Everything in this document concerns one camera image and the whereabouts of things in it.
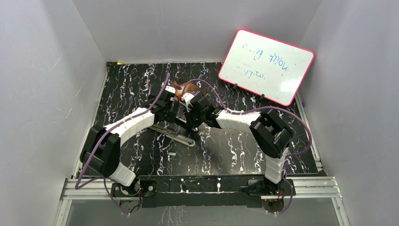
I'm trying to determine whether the beige stapler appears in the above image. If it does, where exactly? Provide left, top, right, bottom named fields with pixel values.
left=149, top=125, right=195, bottom=147

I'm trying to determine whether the pink framed whiteboard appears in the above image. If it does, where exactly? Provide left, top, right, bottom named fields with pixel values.
left=218, top=29, right=315, bottom=106

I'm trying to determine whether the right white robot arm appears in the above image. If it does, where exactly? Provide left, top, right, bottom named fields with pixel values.
left=181, top=94, right=293, bottom=195

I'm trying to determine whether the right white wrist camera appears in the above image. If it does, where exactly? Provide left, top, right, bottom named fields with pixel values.
left=181, top=93, right=195, bottom=112

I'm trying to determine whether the black stapler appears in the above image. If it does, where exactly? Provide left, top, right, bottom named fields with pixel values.
left=175, top=116, right=199, bottom=132

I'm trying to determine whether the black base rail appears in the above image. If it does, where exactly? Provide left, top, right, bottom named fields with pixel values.
left=111, top=174, right=296, bottom=211

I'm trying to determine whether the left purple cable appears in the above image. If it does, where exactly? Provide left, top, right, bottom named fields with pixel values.
left=74, top=72, right=171, bottom=216

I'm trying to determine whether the dark paperback book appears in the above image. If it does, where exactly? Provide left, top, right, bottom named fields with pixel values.
left=171, top=81, right=200, bottom=98

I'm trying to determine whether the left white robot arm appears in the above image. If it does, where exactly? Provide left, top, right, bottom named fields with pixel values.
left=80, top=86, right=178, bottom=196

